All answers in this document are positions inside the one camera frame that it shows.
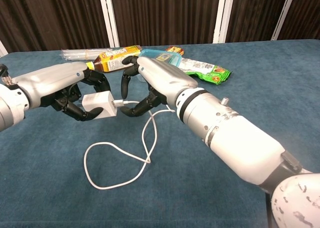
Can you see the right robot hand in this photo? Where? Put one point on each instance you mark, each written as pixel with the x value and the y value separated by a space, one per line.
pixel 160 75

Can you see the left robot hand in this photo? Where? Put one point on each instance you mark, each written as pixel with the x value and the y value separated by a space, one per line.
pixel 55 80

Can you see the white charger block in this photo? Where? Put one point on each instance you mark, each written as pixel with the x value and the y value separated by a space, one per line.
pixel 100 103

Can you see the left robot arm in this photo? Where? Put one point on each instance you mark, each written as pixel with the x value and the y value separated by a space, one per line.
pixel 11 108

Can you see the clear container with blue rim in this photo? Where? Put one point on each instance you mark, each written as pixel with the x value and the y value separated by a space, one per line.
pixel 172 56

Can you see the red and yellow box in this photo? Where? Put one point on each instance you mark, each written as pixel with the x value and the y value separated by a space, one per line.
pixel 175 50

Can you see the clear plastic straw bundle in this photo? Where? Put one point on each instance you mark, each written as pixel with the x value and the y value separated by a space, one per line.
pixel 77 54

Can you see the green snack bag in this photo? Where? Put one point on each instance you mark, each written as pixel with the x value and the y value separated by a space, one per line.
pixel 207 70

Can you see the tea bottle with yellow cap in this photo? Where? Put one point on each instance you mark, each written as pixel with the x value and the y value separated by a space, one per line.
pixel 112 60

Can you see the blue-grey table cloth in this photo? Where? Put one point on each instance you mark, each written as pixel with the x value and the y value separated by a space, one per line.
pixel 50 175

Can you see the white partition frame post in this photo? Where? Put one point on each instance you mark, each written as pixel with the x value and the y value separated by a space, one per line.
pixel 283 13
pixel 109 16
pixel 223 15
pixel 3 50

